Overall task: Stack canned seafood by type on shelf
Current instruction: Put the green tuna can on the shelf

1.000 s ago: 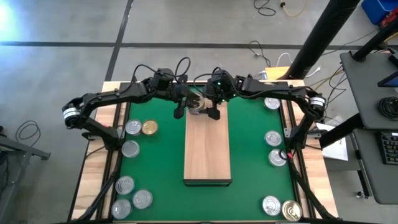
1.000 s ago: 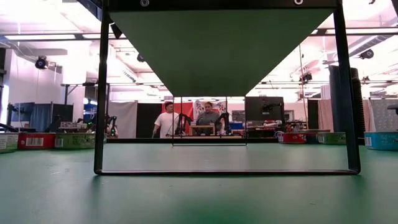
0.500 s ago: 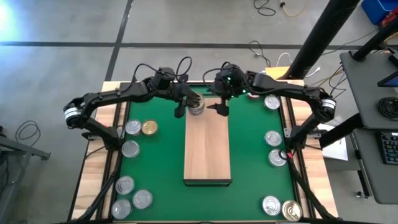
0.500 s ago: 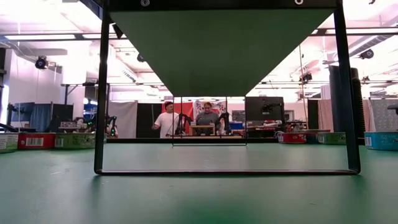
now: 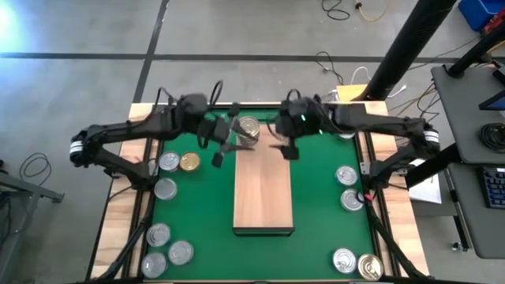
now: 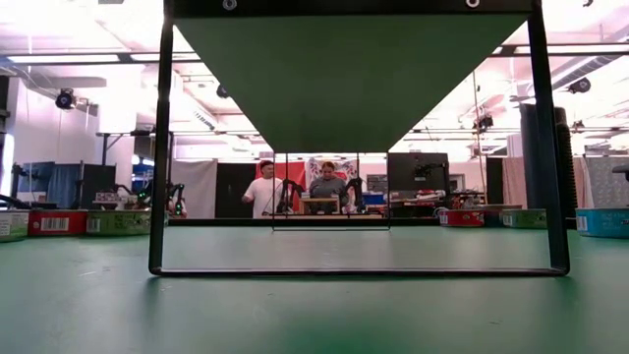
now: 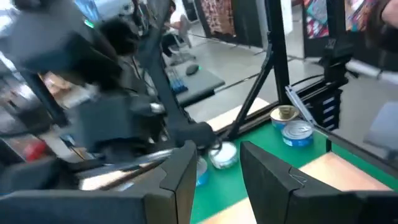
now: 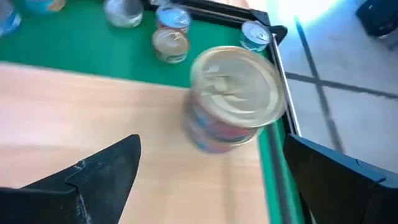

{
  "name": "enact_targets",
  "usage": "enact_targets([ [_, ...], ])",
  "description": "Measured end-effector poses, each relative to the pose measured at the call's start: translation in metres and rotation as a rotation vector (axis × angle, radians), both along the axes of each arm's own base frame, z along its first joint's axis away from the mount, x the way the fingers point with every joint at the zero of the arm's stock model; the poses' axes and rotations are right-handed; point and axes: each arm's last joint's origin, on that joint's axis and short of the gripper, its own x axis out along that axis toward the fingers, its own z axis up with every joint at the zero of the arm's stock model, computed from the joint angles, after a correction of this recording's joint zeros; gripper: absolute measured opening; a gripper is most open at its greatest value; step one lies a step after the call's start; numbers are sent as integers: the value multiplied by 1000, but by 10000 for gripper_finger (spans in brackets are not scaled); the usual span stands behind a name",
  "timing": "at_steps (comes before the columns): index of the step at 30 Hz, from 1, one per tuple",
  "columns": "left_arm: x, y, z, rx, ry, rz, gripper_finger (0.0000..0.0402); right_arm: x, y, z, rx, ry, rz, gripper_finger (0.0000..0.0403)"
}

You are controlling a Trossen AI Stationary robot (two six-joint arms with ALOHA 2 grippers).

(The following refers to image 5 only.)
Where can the green-label can gold lid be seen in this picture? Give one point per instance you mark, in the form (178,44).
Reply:
(189,161)

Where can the desk castor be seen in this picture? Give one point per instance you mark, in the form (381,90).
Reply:
(457,247)

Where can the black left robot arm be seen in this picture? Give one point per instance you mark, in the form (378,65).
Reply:
(118,130)

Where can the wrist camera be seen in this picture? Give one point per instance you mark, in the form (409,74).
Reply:
(291,154)
(218,160)

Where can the wooden shelf black frame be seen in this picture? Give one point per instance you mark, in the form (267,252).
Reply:
(262,189)

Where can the black keyboard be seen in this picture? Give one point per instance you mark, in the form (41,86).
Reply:
(495,189)

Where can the black desk leg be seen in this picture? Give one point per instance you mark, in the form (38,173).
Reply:
(432,165)

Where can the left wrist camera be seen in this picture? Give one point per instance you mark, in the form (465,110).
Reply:
(218,160)

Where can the grey metal table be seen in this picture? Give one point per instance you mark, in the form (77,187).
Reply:
(31,189)

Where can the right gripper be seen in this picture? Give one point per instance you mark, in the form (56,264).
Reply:
(294,120)

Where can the blue plastic bin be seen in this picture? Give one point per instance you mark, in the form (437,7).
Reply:
(477,12)

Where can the yellow box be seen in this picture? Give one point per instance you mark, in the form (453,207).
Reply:
(351,92)

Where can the red-label can silver lid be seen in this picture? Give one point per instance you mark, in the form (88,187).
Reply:
(158,235)
(169,161)

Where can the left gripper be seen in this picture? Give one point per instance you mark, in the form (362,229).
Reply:
(215,130)

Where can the grey desk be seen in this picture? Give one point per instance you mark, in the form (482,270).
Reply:
(461,118)
(473,221)

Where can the gold-lid tin can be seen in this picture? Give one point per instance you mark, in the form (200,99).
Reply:
(370,267)

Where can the teal-label can silver lid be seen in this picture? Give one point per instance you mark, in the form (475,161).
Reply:
(346,176)

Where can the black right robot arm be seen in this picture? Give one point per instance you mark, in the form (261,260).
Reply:
(378,124)

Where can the red box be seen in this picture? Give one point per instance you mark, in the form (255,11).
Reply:
(497,25)

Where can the black tower fan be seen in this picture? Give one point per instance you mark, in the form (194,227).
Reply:
(410,43)

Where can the black aluminium rig frame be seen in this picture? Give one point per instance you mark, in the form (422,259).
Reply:
(132,242)

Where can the white paper sheet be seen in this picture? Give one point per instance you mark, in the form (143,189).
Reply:
(428,189)

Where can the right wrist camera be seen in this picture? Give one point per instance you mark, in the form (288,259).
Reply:
(291,154)

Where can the green table mat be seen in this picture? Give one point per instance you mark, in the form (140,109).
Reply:
(205,213)

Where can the green-white-label can silver lid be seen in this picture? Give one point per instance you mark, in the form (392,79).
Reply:
(165,189)

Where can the black tablet screen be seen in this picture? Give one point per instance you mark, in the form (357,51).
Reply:
(495,102)

